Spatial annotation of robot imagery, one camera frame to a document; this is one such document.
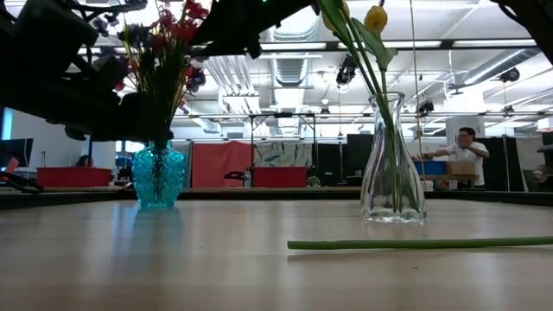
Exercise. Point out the red storage bin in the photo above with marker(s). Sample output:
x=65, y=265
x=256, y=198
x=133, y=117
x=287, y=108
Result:
x=281, y=176
x=73, y=177

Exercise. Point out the black hanging device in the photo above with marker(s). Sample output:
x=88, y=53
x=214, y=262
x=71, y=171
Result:
x=510, y=74
x=345, y=71
x=425, y=106

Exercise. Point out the patterned board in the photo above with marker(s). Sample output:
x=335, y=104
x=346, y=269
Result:
x=283, y=154

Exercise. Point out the purple flower bunch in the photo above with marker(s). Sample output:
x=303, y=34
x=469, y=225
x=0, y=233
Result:
x=198, y=78
x=134, y=33

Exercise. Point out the black monitor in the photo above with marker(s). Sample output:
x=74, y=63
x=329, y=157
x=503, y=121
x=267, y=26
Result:
x=15, y=151

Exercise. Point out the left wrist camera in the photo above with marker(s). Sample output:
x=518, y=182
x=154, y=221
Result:
x=110, y=69

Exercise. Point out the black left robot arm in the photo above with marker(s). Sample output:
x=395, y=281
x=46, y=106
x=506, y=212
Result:
x=43, y=95

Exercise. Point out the pink tulip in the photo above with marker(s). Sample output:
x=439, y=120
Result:
x=410, y=243

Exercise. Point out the small pink object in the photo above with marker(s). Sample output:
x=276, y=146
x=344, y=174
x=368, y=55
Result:
x=10, y=166

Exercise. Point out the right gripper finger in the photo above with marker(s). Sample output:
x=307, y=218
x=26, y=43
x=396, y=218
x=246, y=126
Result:
x=229, y=30

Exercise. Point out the cardboard box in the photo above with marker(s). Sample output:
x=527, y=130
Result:
x=460, y=167

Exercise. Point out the clear glass vase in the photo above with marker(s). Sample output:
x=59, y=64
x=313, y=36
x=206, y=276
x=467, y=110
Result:
x=371, y=194

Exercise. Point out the yellow tulip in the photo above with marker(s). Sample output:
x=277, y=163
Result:
x=376, y=18
x=334, y=13

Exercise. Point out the person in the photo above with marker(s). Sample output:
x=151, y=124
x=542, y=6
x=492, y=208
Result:
x=468, y=151
x=84, y=160

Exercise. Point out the red partition panel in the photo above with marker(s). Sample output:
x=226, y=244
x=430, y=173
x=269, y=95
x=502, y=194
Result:
x=220, y=164

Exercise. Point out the black partition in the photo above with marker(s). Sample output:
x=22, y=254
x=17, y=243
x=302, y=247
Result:
x=358, y=160
x=497, y=164

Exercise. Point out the red flower bunch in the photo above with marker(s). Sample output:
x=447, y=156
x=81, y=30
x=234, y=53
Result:
x=166, y=26
x=194, y=9

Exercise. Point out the black metal stand frame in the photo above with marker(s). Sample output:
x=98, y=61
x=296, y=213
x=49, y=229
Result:
x=283, y=115

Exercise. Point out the blue storage bin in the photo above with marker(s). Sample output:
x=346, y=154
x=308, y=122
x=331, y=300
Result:
x=430, y=167

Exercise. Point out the black aluminium table frame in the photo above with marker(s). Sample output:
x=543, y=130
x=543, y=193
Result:
x=259, y=195

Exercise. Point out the teal glass vase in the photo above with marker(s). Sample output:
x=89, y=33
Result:
x=157, y=177

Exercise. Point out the small bottle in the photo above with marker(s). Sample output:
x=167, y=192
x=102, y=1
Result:
x=247, y=178

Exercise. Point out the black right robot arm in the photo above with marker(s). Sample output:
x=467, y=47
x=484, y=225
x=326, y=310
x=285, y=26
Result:
x=535, y=17

